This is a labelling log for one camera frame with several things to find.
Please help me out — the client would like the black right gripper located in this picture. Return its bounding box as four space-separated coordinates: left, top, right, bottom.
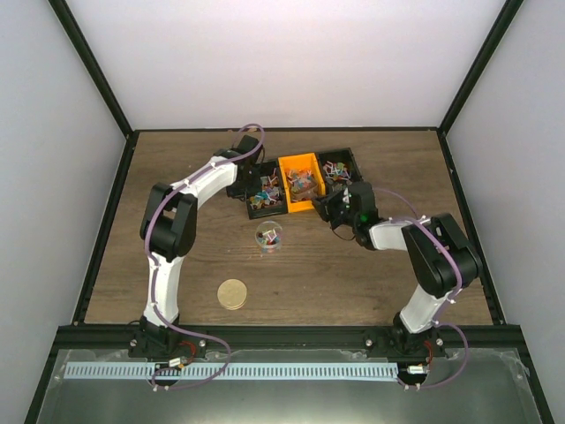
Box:
311 190 358 231

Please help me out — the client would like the black candy bin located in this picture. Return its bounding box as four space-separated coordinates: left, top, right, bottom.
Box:
315 148 363 194
245 160 288 220

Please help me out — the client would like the orange candy bin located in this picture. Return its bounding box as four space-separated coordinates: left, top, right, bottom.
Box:
278 153 327 213

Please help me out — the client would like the clear round container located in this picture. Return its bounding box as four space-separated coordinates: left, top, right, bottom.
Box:
255 220 283 254

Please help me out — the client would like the brown plastic scoop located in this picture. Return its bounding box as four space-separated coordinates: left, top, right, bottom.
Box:
290 178 319 203

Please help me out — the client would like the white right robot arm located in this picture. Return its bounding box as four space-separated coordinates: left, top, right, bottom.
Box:
313 181 483 356

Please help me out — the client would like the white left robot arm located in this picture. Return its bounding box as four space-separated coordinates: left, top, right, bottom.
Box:
139 134 264 357

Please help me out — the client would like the gold round lid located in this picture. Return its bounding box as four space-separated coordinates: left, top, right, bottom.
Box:
217 279 248 310

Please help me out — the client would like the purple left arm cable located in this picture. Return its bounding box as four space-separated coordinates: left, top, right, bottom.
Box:
144 123 266 392

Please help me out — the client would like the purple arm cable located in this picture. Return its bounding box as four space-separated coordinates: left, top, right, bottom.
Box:
144 123 266 392
373 187 470 390

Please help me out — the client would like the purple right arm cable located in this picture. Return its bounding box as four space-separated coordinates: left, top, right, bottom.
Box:
373 187 470 390

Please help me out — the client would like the light blue slotted cable duct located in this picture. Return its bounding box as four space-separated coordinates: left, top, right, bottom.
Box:
64 362 398 382

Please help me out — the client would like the black front mounting rail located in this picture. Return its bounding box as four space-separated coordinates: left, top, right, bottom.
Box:
56 324 522 359

